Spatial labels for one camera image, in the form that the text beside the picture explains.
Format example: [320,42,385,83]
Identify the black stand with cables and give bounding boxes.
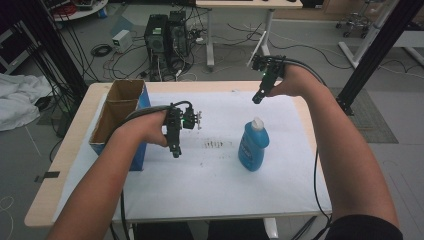
[31,0,89,101]

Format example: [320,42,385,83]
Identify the blue bottle with white cap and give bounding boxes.
[237,117,270,173]

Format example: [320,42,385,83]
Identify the white metal stand frame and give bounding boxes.
[338,29,424,69]

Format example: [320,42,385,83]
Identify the small white box device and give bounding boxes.
[111,29,134,54]

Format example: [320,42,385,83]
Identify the black computer tower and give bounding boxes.
[143,13,169,73]
[167,10,193,62]

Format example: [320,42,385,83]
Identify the grey shelf unit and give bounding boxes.
[0,19,36,76]

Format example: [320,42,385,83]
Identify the white-legged desk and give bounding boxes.
[195,0,304,73]

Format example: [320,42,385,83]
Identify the crumpled white sheet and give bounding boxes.
[0,73,54,133]

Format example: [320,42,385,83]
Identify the left hand-held gripper cable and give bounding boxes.
[105,99,195,240]

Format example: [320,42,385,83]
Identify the person's black sleeve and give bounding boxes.
[324,214,404,240]

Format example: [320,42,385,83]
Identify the black tape strip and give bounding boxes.
[34,171,61,183]

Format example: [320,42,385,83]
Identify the long black floor cable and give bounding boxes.
[226,22,353,71]

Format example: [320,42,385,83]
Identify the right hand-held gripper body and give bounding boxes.
[250,54,287,82]

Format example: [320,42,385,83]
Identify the grey floor mat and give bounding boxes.
[329,87,399,145]

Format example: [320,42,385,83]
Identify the person's left hand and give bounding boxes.
[114,109,169,148]

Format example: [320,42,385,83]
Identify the round white table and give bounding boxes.
[49,0,109,23]

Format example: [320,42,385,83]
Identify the chair base with casters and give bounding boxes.
[335,0,374,39]

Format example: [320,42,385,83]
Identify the coiled black cable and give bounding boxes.
[90,43,114,58]

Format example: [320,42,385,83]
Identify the right hand-held gripper cable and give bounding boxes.
[281,57,334,240]

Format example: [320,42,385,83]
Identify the black aluminium post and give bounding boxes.
[335,0,424,117]

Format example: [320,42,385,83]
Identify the hand-held gripper cable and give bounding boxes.
[105,99,195,240]
[281,57,334,240]

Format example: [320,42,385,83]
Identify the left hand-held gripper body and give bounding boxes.
[164,100,203,135]

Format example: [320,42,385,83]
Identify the brown cardboard box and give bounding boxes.
[88,79,152,172]

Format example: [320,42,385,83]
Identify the person's right hand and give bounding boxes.
[268,63,323,98]

